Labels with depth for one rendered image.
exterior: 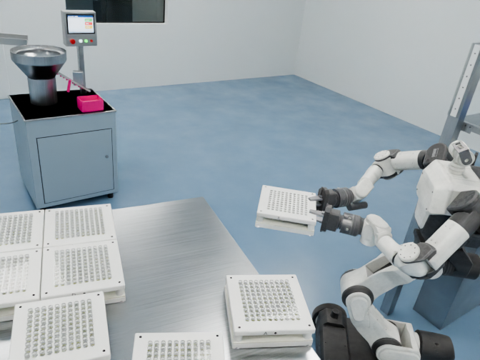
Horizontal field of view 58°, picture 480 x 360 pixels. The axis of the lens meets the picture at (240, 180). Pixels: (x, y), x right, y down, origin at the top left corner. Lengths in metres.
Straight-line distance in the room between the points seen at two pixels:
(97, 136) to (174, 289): 2.05
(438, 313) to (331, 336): 0.81
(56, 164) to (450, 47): 4.80
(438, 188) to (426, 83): 4.63
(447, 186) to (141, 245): 1.18
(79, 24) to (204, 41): 3.49
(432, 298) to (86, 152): 2.56
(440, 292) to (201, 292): 1.76
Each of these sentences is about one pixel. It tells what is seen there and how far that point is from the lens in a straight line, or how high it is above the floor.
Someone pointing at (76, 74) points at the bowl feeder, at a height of 0.97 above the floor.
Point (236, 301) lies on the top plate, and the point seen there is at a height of 0.95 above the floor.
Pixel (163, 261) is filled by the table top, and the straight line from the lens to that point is 1.65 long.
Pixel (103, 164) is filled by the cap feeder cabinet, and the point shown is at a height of 0.33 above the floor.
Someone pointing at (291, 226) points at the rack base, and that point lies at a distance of 1.82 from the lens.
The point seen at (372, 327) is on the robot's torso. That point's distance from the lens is 2.27.
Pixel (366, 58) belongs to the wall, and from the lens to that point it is 6.96.
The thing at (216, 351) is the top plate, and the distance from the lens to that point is 1.27.
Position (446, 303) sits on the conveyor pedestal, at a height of 0.19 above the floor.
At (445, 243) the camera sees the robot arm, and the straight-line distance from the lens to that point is 1.66.
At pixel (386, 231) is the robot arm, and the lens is 1.79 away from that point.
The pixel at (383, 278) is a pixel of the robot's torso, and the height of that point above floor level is 0.69.
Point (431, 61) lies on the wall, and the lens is 6.35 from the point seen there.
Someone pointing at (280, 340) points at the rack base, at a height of 0.90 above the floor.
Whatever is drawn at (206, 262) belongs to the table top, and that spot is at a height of 0.88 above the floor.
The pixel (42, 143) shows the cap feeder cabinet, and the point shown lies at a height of 0.58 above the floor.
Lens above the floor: 1.92
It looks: 28 degrees down
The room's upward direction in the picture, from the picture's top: 7 degrees clockwise
